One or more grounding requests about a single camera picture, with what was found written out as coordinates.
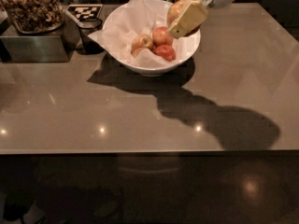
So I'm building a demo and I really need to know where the small hidden red apple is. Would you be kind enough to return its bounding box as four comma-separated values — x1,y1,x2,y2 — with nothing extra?
153,45,176,62

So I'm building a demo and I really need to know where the black white fiducial marker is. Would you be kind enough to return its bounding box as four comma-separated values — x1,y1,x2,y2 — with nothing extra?
67,4,103,21

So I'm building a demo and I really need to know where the steel box stand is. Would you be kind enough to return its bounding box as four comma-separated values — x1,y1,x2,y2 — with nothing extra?
0,19,80,63

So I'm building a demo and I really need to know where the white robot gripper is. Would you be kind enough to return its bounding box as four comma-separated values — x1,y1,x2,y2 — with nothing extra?
170,0,235,39

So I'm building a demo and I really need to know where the white tissue paper liner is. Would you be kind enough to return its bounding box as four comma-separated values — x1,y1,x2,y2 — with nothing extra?
89,0,199,70

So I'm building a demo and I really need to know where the dark glass cup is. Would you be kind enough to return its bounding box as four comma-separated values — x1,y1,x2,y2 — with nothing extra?
77,17,106,55

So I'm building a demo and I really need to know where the glass container of snacks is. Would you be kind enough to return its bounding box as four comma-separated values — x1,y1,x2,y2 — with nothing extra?
0,0,64,35

